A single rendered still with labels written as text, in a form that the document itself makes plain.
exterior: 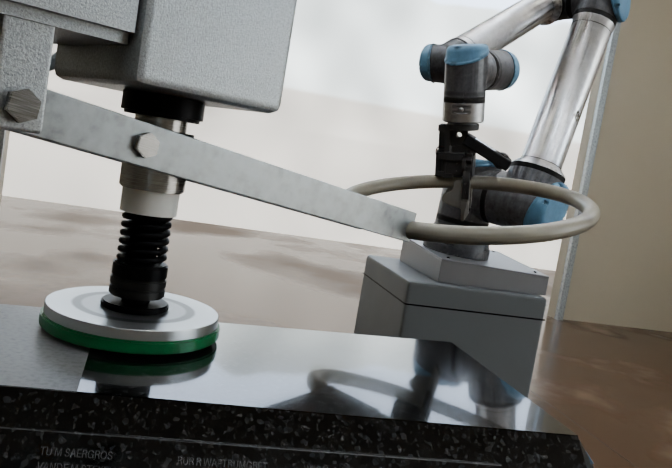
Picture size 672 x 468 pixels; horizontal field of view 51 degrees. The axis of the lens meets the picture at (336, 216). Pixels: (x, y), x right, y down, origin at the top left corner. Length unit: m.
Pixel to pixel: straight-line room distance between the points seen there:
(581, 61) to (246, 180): 1.28
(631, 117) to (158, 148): 6.34
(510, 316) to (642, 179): 5.24
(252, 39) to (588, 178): 5.97
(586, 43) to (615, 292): 5.22
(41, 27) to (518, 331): 1.50
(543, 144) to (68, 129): 1.39
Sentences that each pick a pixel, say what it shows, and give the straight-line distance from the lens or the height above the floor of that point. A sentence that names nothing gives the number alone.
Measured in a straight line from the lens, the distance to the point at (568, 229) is 1.20.
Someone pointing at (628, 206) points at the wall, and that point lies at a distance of 7.03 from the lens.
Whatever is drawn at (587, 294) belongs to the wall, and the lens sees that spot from 6.94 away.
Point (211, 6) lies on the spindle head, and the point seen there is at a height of 1.27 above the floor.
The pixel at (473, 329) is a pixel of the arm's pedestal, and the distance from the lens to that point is 1.89.
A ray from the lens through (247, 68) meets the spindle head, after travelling 0.83.
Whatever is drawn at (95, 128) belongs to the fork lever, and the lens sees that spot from 0.80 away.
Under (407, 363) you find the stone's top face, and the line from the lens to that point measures 0.98.
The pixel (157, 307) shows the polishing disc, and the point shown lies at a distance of 0.90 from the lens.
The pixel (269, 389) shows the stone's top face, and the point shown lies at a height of 0.87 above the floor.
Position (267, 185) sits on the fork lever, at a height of 1.08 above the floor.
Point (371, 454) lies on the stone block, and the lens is 0.74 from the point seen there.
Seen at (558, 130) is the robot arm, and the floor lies 1.29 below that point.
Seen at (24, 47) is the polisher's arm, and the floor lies 1.18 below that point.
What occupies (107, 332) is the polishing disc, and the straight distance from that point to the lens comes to 0.83.
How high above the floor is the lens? 1.13
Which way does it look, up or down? 5 degrees down
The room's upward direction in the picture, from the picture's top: 9 degrees clockwise
